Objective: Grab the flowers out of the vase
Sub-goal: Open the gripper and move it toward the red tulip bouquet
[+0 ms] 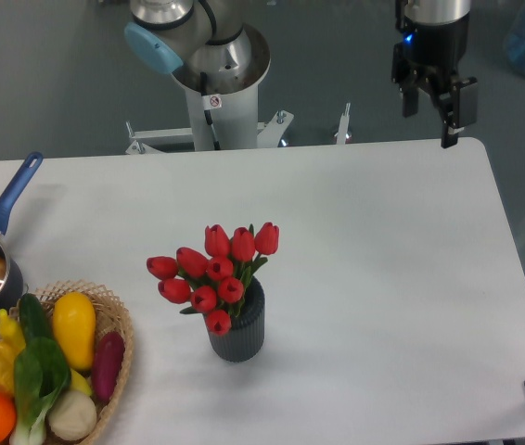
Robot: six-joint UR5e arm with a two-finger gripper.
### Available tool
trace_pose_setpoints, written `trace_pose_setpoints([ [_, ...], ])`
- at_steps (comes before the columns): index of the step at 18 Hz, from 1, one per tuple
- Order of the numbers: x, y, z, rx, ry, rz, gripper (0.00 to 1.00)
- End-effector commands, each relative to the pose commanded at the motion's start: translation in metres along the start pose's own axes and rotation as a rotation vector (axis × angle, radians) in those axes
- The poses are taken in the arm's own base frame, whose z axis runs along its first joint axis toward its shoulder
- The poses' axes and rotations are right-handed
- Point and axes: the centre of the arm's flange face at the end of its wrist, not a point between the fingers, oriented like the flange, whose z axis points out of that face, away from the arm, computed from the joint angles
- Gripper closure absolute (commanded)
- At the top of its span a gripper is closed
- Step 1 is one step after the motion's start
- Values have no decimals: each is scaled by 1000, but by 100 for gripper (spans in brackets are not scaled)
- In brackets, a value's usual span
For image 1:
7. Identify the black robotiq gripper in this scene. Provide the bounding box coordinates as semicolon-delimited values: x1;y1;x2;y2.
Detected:
391;15;479;148

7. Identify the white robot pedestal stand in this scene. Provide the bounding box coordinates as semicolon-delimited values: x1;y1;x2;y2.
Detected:
124;23;294;151

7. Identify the purple eggplant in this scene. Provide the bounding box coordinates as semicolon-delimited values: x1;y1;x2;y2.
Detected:
91;331;125;402

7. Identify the beige garlic bulb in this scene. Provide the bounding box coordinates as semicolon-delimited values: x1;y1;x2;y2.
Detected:
47;390;97;441

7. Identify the black cable on pedestal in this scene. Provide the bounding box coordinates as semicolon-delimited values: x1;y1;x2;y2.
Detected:
199;72;222;151

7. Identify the green cucumber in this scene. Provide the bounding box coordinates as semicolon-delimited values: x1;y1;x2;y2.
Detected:
18;293;54;343

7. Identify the yellow squash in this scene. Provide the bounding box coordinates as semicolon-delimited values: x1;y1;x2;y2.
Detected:
52;292;96;372

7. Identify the red tulip bouquet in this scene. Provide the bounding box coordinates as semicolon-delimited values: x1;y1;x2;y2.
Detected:
146;222;280;337

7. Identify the green bok choy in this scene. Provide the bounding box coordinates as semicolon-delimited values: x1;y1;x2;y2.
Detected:
9;337;70;444

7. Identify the dark grey ribbed vase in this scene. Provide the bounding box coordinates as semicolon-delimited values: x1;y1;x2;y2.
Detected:
209;277;265;362

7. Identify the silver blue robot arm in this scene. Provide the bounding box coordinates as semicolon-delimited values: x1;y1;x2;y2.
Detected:
124;1;478;151

